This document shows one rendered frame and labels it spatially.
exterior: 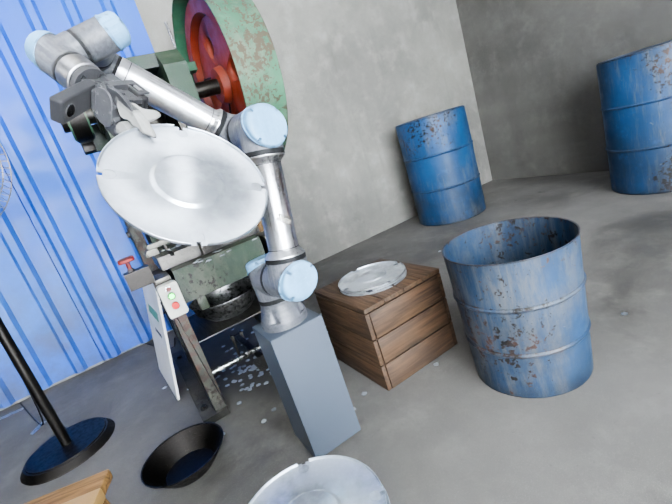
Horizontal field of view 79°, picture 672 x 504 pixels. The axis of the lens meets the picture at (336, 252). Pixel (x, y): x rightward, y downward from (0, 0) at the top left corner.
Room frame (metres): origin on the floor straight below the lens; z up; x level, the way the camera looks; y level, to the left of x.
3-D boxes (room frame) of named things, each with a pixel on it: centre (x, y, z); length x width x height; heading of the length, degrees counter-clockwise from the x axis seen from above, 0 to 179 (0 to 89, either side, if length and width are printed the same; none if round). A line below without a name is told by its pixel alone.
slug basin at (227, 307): (1.93, 0.59, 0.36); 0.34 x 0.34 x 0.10
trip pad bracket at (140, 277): (1.59, 0.76, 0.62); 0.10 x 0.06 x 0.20; 116
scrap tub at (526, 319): (1.26, -0.54, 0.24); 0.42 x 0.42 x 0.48
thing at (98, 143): (1.84, 0.82, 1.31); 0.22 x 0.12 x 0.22; 26
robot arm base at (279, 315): (1.24, 0.22, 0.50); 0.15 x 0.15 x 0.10
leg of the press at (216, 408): (1.94, 0.89, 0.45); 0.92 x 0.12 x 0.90; 26
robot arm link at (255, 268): (1.24, 0.22, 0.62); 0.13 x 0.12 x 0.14; 33
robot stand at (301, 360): (1.24, 0.22, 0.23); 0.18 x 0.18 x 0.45; 26
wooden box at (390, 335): (1.62, -0.11, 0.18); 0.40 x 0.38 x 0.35; 26
